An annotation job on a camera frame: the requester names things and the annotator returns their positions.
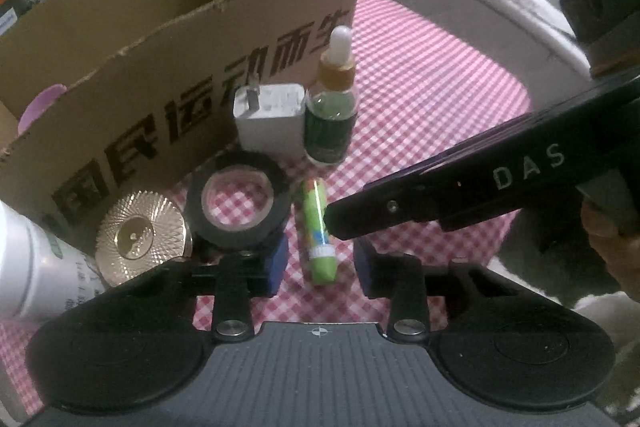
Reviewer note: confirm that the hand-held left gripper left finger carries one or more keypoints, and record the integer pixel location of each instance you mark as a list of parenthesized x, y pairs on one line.
[(277, 264)]

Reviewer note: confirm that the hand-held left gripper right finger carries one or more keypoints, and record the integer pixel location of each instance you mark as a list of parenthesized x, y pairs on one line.
[(364, 269)]

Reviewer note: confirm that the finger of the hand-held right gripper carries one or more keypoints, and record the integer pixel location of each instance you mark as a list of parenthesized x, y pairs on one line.
[(380, 207)]

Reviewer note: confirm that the green lip balm tube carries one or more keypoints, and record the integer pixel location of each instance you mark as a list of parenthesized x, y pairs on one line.
[(316, 227)]

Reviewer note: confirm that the green dropper bottle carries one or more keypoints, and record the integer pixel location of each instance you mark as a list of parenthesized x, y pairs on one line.
[(327, 127)]

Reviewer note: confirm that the black tape roll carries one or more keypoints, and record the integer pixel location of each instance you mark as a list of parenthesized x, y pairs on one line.
[(197, 212)]

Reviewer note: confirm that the gold lid cream jar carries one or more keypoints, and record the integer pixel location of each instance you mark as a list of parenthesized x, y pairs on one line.
[(142, 237)]

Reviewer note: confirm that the white charger plug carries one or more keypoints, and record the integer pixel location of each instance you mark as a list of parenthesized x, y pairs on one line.
[(270, 122)]

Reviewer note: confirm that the printed cardboard box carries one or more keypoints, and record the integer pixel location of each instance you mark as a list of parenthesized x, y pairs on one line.
[(150, 82)]

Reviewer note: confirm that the white pill bottle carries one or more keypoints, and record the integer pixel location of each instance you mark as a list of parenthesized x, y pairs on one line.
[(35, 267)]

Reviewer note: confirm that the purple plastic lid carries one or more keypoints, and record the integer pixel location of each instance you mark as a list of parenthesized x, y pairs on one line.
[(40, 107)]

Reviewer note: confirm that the person's right hand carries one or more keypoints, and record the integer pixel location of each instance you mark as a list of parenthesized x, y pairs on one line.
[(615, 257)]

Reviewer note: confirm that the pink checked tablecloth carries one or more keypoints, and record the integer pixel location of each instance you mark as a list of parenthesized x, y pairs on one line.
[(425, 97)]

